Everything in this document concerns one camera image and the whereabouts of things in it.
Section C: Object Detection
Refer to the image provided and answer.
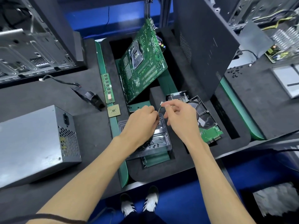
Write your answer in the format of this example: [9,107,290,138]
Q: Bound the person's right hand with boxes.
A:
[160,99,202,147]

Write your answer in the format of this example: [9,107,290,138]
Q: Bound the person's left hand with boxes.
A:
[119,105,159,150]

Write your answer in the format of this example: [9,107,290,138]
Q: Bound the person's left forearm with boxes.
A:
[26,135,141,224]

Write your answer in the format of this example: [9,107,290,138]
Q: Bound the person's right forearm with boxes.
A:
[184,138,255,224]

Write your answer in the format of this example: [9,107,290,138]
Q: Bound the scattered small black screws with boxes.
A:
[229,65,244,78]

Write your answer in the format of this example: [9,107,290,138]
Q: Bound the person's right shoe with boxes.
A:
[142,185,159,213]

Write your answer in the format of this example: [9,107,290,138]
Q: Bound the person's shoe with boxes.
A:
[142,185,159,213]
[121,194,136,217]

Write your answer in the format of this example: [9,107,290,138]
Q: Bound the person's left shoe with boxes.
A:
[121,194,136,217]

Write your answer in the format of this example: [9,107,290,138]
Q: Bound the person's dark trousers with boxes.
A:
[119,210,166,224]

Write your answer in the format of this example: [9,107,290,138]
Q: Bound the silver heatsink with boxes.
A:
[167,91,190,103]

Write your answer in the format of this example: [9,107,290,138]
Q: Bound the black hard disk drive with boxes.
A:
[184,96,224,145]

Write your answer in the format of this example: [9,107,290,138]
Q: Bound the clear plastic screw tray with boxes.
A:
[119,116,173,161]

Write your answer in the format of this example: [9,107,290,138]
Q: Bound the small square processor chip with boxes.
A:
[107,104,121,118]

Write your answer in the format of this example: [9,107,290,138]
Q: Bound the black foam parts tray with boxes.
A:
[96,28,267,185]

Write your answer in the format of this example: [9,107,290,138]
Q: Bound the green memory stick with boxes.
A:
[101,72,115,105]

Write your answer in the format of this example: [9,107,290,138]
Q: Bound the black cooling fan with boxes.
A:
[40,74,106,110]

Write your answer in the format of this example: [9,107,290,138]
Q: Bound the green motherboard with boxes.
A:
[115,17,168,105]

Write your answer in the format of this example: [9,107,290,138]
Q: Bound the black foam work mat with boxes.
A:
[0,37,129,222]
[224,44,299,140]

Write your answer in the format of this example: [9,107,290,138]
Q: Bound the black computer side panel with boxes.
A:
[173,0,241,103]

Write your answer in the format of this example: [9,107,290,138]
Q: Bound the black plastic bin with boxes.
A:
[238,177,299,224]

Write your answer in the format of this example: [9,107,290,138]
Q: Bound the crumpled white cloth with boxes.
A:
[252,182,299,217]

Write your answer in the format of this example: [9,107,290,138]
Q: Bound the silver computer tower chassis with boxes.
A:
[0,0,87,87]
[212,0,299,31]

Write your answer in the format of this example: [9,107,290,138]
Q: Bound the aluminium conveyor frame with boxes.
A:
[56,0,176,38]

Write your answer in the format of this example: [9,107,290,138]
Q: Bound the thin black cable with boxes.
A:
[0,213,89,224]

